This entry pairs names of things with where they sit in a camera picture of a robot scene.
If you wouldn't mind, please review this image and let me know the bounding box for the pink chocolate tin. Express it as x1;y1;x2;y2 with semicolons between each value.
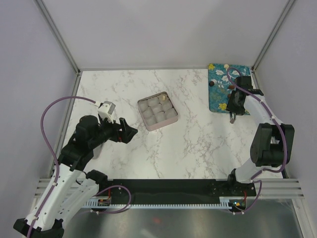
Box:
137;92;179;131

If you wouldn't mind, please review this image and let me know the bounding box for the blue floral tray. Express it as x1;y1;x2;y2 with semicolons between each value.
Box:
208;63;251;114

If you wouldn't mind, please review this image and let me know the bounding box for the white cable duct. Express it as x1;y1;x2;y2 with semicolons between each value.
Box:
82;198;232;209

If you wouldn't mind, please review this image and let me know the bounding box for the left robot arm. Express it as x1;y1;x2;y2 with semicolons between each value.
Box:
13;116;138;238

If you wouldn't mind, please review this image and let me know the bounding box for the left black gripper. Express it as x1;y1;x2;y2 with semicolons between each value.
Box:
90;115;138;148

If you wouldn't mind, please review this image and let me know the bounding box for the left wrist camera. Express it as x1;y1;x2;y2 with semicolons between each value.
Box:
98;101;116;123

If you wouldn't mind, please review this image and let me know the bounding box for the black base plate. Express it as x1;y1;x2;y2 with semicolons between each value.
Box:
107;179;256;204

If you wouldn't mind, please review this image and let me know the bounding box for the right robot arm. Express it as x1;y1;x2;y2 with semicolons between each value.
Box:
226;76;295;196

